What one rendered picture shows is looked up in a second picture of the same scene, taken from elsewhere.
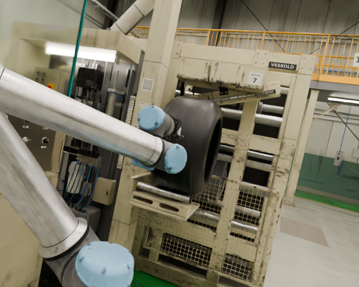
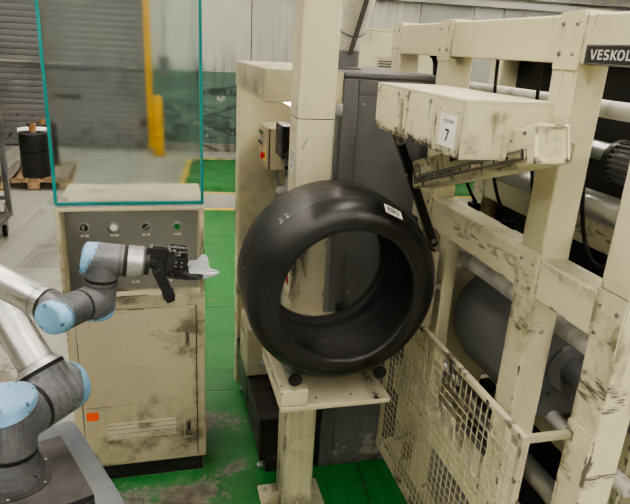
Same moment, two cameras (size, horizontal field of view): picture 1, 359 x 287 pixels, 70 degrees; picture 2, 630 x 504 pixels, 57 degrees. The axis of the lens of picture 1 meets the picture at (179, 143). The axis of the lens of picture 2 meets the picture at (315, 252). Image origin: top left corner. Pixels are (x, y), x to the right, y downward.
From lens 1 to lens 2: 1.73 m
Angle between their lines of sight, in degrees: 59
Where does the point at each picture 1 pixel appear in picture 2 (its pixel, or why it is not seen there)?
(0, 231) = (131, 348)
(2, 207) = (126, 323)
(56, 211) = (12, 344)
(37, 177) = not seen: outside the picture
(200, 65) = (394, 99)
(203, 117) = (269, 237)
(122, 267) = not seen: outside the picture
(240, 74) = (431, 120)
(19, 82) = not seen: outside the picture
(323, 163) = not seen: outside the picture
